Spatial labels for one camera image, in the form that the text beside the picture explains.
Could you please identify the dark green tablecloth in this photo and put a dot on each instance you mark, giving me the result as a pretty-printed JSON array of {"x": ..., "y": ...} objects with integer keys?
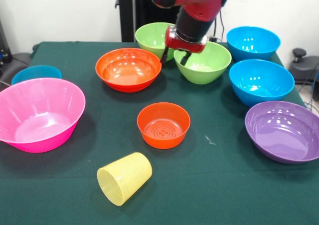
[{"x": 159, "y": 197}]

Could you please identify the large orange-red bowl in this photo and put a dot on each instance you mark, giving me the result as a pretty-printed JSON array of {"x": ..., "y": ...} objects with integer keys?
[{"x": 128, "y": 70}]

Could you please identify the black equipment box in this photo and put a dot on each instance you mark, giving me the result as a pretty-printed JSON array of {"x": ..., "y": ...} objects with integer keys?
[{"x": 3, "y": 53}]

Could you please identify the small orange bowl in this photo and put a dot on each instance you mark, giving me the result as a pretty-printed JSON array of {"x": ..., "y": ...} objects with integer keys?
[{"x": 163, "y": 140}]

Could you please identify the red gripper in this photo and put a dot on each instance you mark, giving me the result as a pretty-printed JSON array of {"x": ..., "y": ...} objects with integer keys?
[{"x": 184, "y": 45}]

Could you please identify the yellow plastic cup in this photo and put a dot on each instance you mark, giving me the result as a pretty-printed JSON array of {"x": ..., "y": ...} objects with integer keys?
[{"x": 127, "y": 177}]

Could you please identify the large blue bowl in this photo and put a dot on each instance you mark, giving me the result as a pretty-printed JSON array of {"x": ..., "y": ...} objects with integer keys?
[
  {"x": 259, "y": 80},
  {"x": 251, "y": 43}
]

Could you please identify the purple bowl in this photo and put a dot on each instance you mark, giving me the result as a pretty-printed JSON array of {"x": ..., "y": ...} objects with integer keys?
[{"x": 281, "y": 132}]

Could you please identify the black stand with knob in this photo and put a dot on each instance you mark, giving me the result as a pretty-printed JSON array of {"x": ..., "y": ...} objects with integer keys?
[{"x": 306, "y": 65}]

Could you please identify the large pink bowl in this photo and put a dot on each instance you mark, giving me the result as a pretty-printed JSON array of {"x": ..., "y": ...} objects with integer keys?
[{"x": 37, "y": 115}]

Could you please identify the green bowl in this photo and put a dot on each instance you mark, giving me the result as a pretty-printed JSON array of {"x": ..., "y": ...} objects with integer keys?
[
  {"x": 207, "y": 67},
  {"x": 149, "y": 38}
]

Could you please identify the small blue bowl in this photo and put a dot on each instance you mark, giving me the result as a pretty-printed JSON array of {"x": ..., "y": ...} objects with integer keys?
[{"x": 35, "y": 72}]

